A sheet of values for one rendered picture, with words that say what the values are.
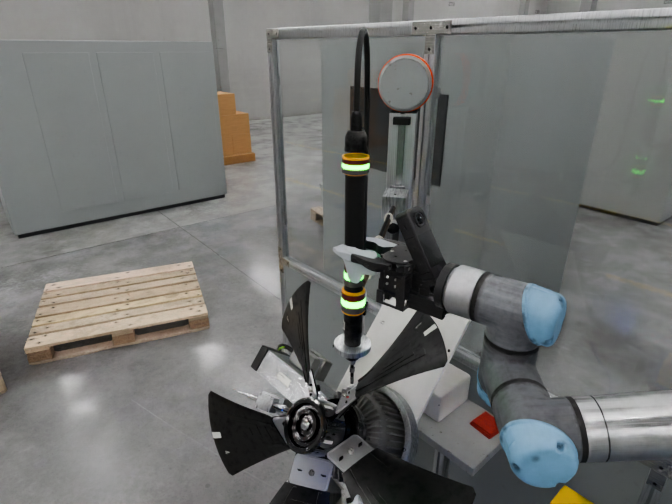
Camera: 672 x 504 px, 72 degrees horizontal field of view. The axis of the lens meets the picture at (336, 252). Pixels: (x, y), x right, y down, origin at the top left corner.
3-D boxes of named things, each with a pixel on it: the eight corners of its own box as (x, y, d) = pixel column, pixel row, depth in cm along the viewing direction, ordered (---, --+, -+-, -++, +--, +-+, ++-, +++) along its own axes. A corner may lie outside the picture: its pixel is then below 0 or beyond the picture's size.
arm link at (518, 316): (544, 364, 60) (557, 308, 56) (465, 334, 66) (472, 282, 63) (561, 337, 65) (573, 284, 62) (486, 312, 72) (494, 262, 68)
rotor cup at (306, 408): (304, 440, 114) (268, 435, 105) (332, 388, 115) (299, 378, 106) (343, 478, 104) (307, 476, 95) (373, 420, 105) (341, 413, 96)
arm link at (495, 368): (483, 430, 64) (494, 366, 60) (470, 378, 74) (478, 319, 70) (542, 434, 63) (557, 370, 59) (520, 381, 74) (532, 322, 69)
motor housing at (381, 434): (322, 450, 128) (291, 446, 118) (361, 376, 130) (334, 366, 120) (382, 507, 112) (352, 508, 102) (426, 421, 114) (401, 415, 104)
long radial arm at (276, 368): (354, 405, 127) (330, 399, 119) (341, 430, 127) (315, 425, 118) (292, 357, 147) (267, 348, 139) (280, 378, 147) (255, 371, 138)
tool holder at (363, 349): (340, 329, 93) (341, 286, 89) (375, 334, 92) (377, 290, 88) (329, 355, 85) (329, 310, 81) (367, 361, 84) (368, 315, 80)
